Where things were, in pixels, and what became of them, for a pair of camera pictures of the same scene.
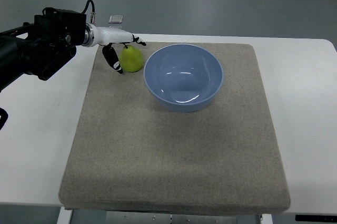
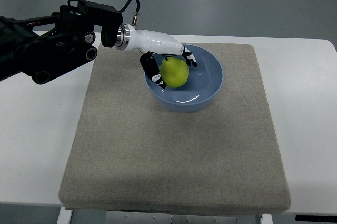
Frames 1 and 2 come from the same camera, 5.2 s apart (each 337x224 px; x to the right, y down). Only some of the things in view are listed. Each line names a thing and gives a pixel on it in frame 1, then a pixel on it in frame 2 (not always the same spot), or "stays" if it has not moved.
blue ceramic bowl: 183,78 stays
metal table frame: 65,216 stays
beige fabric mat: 127,153 stays
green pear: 131,59 to 175,72
